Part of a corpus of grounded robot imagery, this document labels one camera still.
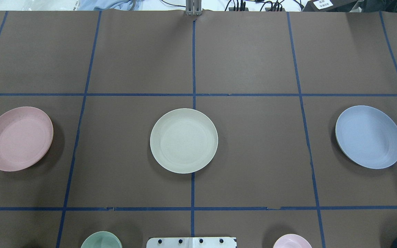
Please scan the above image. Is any light blue cloth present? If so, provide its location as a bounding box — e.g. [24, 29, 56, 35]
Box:
[78, 0, 139, 11]

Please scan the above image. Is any aluminium frame post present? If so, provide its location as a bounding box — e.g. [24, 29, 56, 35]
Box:
[185, 0, 203, 16]

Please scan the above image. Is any green bowl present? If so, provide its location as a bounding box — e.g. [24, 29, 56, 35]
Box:
[81, 231, 123, 248]

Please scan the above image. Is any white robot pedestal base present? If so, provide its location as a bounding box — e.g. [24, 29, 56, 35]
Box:
[146, 237, 237, 248]

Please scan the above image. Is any pink plate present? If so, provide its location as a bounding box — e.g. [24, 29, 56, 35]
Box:
[0, 106, 54, 172]

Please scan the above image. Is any blue plate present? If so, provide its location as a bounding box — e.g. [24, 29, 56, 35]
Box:
[335, 105, 397, 169]

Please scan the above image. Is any pink bowl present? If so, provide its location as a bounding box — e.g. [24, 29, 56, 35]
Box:
[273, 234, 312, 248]

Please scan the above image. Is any cream white plate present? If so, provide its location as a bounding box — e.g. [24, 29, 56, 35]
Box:
[149, 108, 219, 174]

